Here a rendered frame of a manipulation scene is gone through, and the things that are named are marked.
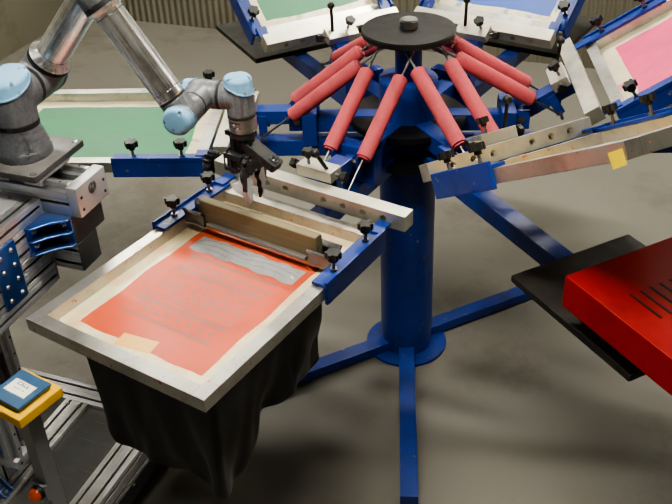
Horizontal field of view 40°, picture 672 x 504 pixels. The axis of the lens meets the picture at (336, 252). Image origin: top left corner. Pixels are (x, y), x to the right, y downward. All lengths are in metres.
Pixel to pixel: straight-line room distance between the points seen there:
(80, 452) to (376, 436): 1.02
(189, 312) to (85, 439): 0.94
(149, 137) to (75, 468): 1.14
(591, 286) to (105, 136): 1.84
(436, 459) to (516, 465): 0.27
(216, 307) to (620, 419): 1.70
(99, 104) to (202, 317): 1.43
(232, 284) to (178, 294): 0.15
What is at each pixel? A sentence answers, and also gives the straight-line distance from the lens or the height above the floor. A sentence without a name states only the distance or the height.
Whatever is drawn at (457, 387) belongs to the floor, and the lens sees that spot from 3.55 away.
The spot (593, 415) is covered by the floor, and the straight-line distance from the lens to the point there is 3.52.
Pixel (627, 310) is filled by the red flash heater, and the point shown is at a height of 1.10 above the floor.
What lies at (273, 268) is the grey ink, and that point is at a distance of 2.51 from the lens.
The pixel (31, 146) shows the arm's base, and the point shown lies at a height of 1.30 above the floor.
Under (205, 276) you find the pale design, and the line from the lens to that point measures 2.52.
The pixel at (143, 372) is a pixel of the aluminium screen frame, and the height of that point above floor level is 0.99.
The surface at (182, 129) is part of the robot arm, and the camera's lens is 2.29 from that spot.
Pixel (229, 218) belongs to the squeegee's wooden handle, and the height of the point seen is 1.03.
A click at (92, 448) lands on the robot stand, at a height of 0.21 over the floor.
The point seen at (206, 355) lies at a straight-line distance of 2.26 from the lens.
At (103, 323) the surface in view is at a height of 0.95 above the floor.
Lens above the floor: 2.40
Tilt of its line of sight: 34 degrees down
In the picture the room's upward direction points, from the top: 3 degrees counter-clockwise
